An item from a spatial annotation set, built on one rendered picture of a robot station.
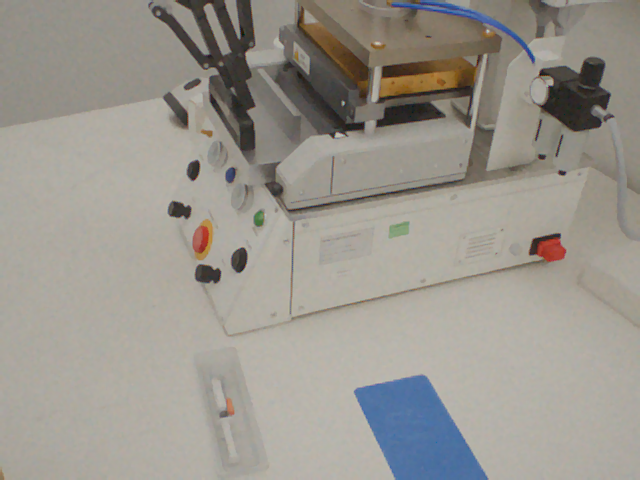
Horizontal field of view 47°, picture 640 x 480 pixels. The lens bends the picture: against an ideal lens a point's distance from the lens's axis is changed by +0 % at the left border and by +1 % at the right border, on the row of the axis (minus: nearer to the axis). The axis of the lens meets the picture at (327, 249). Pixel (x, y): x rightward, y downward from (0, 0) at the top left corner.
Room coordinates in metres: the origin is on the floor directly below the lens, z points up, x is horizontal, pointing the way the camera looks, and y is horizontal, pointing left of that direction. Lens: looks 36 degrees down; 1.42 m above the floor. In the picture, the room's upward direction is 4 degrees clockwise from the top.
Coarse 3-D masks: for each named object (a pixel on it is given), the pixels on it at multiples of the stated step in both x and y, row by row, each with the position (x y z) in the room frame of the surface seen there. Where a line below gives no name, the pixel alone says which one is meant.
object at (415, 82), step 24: (312, 24) 1.02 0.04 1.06; (336, 48) 0.94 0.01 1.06; (360, 72) 0.86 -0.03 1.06; (384, 72) 0.87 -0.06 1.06; (408, 72) 0.87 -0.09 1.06; (432, 72) 0.88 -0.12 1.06; (456, 72) 0.89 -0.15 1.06; (360, 96) 0.84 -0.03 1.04; (384, 96) 0.85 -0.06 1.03; (408, 96) 0.87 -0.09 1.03; (432, 96) 0.88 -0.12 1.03; (456, 96) 0.90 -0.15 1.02
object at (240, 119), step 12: (216, 84) 0.91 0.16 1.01; (216, 96) 0.90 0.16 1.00; (228, 96) 0.87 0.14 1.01; (228, 108) 0.85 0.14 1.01; (240, 108) 0.84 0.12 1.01; (240, 120) 0.81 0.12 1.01; (252, 120) 0.81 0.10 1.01; (240, 132) 0.80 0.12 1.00; (252, 132) 0.81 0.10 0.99; (240, 144) 0.80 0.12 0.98; (252, 144) 0.81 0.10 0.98
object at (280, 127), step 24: (264, 72) 0.96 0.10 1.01; (264, 96) 0.93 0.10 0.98; (288, 96) 0.97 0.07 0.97; (216, 120) 0.90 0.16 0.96; (264, 120) 0.89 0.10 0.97; (288, 120) 0.85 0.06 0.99; (264, 144) 0.82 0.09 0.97; (288, 144) 0.83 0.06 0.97; (240, 168) 0.80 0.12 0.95; (264, 168) 0.78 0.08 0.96
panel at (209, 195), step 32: (192, 160) 0.99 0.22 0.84; (192, 192) 0.95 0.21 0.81; (224, 192) 0.87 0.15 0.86; (256, 192) 0.81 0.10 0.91; (192, 224) 0.90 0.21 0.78; (224, 224) 0.83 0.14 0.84; (192, 256) 0.86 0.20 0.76; (224, 256) 0.79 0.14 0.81; (256, 256) 0.73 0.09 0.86; (224, 288) 0.75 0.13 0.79; (224, 320) 0.71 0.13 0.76
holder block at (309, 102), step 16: (288, 80) 0.97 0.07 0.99; (304, 80) 1.00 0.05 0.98; (304, 96) 0.92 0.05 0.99; (320, 96) 0.96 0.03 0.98; (304, 112) 0.91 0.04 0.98; (320, 112) 0.88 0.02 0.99; (384, 112) 0.89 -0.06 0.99; (400, 112) 0.92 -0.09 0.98; (416, 112) 0.92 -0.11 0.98; (432, 112) 0.90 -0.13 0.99; (320, 128) 0.86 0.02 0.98; (336, 128) 0.83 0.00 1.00; (352, 128) 0.84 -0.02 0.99
